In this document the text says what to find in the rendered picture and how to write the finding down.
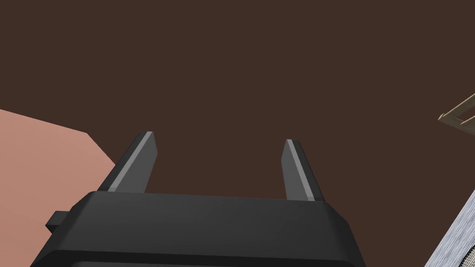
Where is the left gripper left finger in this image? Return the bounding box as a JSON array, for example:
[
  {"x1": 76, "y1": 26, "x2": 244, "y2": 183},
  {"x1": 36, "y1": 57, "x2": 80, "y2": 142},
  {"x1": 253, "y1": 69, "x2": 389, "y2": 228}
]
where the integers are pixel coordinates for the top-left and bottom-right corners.
[{"x1": 96, "y1": 131, "x2": 158, "y2": 194}]

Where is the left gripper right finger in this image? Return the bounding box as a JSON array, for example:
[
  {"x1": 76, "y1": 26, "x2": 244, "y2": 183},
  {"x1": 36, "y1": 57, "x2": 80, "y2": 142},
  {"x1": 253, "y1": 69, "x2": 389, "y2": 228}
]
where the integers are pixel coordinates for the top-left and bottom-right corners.
[{"x1": 281, "y1": 139, "x2": 326, "y2": 203}]

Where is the grey metal appliance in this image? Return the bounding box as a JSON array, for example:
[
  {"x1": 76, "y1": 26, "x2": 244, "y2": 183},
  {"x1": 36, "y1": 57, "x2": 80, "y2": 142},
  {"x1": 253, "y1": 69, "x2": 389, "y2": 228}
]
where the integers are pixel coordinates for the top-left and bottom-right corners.
[{"x1": 424, "y1": 190, "x2": 475, "y2": 267}]

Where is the tan wooden frame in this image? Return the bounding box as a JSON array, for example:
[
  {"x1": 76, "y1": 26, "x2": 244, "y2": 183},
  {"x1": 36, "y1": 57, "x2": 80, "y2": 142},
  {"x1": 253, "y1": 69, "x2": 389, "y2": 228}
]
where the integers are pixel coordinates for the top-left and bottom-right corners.
[{"x1": 437, "y1": 94, "x2": 475, "y2": 134}]

